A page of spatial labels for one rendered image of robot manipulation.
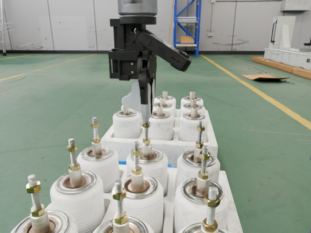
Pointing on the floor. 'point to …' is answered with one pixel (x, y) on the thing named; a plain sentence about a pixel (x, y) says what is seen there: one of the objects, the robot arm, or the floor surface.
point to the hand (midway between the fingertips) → (149, 116)
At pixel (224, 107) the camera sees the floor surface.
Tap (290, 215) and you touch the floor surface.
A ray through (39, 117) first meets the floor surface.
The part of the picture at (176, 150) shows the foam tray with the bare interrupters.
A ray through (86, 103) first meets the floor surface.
